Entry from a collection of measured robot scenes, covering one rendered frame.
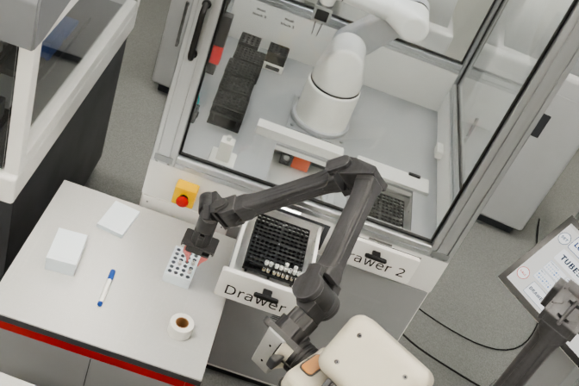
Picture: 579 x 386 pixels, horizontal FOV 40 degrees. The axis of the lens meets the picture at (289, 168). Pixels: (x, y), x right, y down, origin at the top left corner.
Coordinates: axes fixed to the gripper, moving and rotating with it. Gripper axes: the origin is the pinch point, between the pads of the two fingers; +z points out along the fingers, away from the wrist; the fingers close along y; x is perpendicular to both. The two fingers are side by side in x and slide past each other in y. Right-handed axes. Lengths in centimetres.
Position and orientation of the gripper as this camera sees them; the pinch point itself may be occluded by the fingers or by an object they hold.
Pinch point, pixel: (193, 261)
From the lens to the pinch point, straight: 242.5
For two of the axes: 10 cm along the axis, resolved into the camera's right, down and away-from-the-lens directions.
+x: -2.0, 5.8, -7.9
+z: -3.1, 7.3, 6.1
